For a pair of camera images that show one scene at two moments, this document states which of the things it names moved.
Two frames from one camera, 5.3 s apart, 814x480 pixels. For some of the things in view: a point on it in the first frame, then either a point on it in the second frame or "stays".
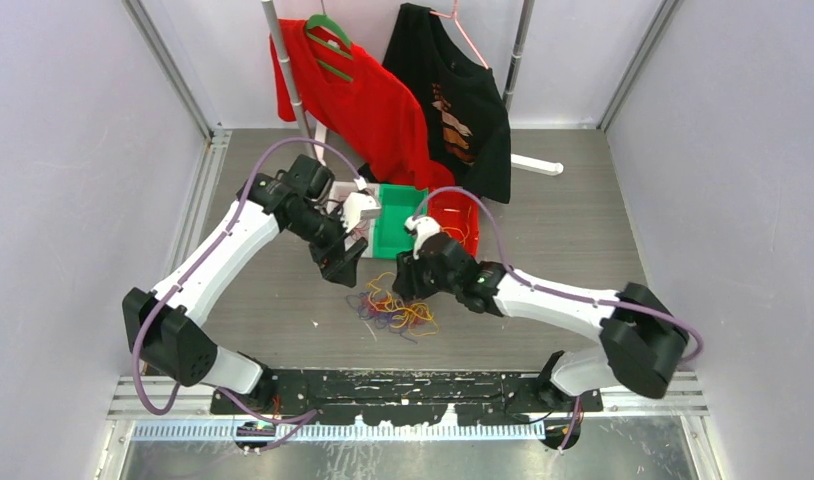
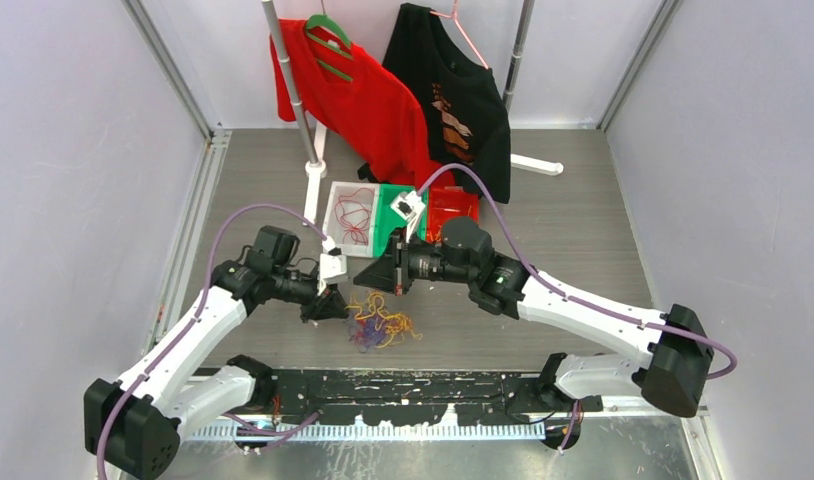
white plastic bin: [366, 230] stays
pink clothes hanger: [454, 14] stays
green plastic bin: [398, 203] stays
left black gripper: [335, 264] -> [329, 304]
